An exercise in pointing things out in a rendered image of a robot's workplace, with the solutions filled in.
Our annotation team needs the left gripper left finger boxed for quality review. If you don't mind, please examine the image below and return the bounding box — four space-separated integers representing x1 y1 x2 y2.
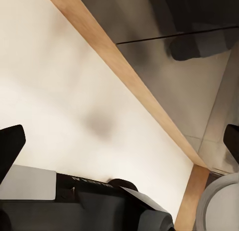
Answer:
0 124 26 184

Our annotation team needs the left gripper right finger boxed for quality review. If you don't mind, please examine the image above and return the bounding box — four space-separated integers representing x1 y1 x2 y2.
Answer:
223 124 239 164

